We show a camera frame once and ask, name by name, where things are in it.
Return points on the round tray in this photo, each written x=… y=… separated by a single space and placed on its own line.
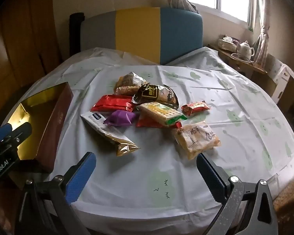
x=235 y=56

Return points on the tissue box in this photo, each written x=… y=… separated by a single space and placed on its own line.
x=226 y=43

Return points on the plain red snack packet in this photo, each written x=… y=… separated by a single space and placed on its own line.
x=110 y=104

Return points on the green yellow cracker packet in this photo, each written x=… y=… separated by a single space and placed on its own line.
x=159 y=112

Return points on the small red snack packet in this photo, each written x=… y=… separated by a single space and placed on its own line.
x=194 y=108

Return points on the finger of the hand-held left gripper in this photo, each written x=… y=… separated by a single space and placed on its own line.
x=20 y=131
x=2 y=130

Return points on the pale blue printed tablecloth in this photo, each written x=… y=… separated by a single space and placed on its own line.
x=210 y=90

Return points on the white blue gold snack packet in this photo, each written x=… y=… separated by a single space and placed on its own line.
x=103 y=127

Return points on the clear orange seed packet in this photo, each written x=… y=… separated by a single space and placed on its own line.
x=131 y=79

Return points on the brown box with gold lining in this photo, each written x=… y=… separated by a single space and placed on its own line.
x=56 y=117

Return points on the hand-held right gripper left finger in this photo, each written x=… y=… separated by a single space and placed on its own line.
x=80 y=176

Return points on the grey yellow blue padded chair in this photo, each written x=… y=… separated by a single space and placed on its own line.
x=137 y=31

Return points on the clear pastry packet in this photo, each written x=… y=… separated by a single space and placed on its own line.
x=196 y=139

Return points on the red white floral snack packet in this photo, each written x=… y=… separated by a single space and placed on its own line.
x=145 y=123

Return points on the purple snack packet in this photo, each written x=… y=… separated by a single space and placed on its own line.
x=120 y=118

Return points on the white teapot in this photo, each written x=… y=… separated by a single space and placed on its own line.
x=246 y=48

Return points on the wooden side table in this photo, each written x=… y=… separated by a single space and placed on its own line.
x=245 y=67

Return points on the tan textured snack packet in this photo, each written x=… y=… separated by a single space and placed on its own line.
x=125 y=90

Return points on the dark brown snack packet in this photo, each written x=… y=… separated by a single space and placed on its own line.
x=149 y=94

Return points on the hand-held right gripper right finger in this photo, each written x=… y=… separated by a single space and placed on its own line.
x=210 y=176

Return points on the wooden wardrobe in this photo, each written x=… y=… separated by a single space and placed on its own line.
x=22 y=41

